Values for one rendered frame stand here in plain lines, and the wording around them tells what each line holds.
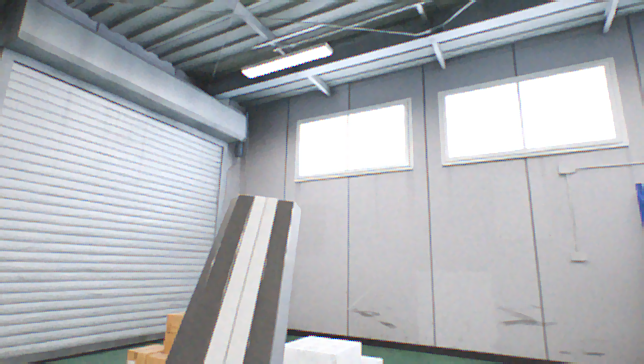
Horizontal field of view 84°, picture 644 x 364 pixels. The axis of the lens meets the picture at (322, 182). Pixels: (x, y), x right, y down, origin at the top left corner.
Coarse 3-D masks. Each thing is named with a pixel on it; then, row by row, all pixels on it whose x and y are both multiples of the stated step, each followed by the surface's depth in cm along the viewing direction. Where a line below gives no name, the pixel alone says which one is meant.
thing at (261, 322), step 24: (264, 216) 9; (288, 216) 9; (264, 240) 8; (288, 240) 8; (264, 264) 7; (288, 264) 7; (264, 288) 7; (288, 288) 7; (240, 312) 6; (264, 312) 6; (288, 312) 7; (240, 336) 6; (264, 336) 6; (240, 360) 6; (264, 360) 6
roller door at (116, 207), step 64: (0, 64) 356; (0, 128) 355; (64, 128) 406; (128, 128) 474; (192, 128) 565; (0, 192) 350; (64, 192) 400; (128, 192) 468; (192, 192) 560; (0, 256) 346; (64, 256) 394; (128, 256) 459; (192, 256) 547; (0, 320) 341; (64, 320) 389; (128, 320) 451
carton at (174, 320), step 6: (180, 312) 320; (168, 318) 307; (174, 318) 304; (180, 318) 301; (168, 324) 305; (174, 324) 302; (168, 330) 304; (174, 330) 301; (168, 336) 302; (174, 336) 300; (168, 342) 301; (168, 348) 300
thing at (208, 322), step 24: (240, 216) 8; (216, 240) 8; (240, 240) 8; (216, 264) 7; (240, 264) 7; (216, 288) 7; (240, 288) 7; (192, 312) 6; (216, 312) 6; (192, 336) 6; (216, 336) 6; (168, 360) 6; (192, 360) 5; (216, 360) 5
